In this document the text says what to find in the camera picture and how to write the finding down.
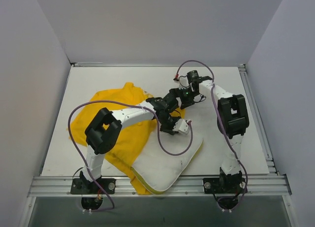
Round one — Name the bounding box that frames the yellow pillowcase with print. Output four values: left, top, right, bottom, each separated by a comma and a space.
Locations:
67, 82, 188, 195

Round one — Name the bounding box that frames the white pillow with yellow edge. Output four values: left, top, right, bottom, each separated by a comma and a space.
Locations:
131, 125, 203, 195

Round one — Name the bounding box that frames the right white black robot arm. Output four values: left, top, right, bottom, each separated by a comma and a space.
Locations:
163, 70, 250, 192

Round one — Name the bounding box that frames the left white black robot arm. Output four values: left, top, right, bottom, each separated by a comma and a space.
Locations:
80, 97, 189, 193

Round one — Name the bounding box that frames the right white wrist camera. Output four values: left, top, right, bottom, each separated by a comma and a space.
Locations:
173, 76, 189, 90

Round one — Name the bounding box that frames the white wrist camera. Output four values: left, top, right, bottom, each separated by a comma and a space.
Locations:
173, 76, 189, 90
172, 119, 191, 135

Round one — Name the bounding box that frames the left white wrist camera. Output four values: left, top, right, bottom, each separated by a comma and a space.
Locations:
172, 119, 191, 135

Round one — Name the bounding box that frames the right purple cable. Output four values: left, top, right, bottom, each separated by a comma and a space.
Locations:
176, 60, 248, 211

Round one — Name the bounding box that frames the purple cable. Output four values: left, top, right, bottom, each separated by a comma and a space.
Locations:
176, 60, 248, 211
67, 100, 194, 212

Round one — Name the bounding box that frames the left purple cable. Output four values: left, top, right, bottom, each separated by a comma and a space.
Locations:
67, 100, 194, 212

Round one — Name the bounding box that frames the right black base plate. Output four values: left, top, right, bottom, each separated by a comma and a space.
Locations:
202, 177, 248, 195

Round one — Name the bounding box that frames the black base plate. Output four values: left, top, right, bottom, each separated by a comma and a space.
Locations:
202, 177, 248, 195
70, 178, 116, 195

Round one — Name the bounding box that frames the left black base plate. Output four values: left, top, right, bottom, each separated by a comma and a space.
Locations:
70, 178, 116, 195

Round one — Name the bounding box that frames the aluminium front rail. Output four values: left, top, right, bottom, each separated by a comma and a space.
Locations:
28, 174, 291, 197

